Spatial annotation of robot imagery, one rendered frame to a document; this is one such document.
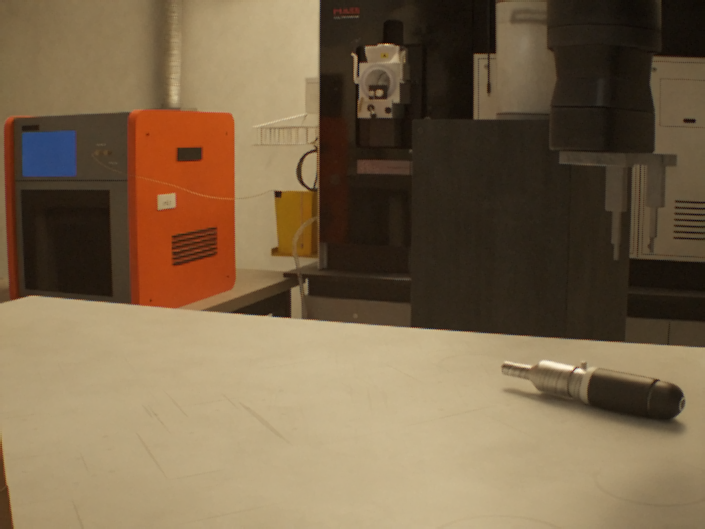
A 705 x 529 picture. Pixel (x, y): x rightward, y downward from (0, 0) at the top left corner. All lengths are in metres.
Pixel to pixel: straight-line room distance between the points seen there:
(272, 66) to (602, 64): 3.06
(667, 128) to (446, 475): 1.66
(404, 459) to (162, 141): 1.43
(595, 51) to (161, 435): 0.35
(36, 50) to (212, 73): 0.97
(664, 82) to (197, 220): 1.10
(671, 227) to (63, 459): 1.74
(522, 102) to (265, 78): 2.41
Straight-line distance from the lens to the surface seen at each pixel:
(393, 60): 2.12
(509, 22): 1.26
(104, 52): 4.00
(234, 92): 3.63
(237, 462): 0.49
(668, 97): 2.08
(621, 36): 0.55
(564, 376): 0.60
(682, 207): 2.08
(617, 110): 0.55
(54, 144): 1.92
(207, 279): 2.04
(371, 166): 2.19
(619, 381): 0.58
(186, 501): 0.44
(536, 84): 1.24
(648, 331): 2.05
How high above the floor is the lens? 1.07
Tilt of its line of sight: 9 degrees down
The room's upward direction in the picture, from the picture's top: straight up
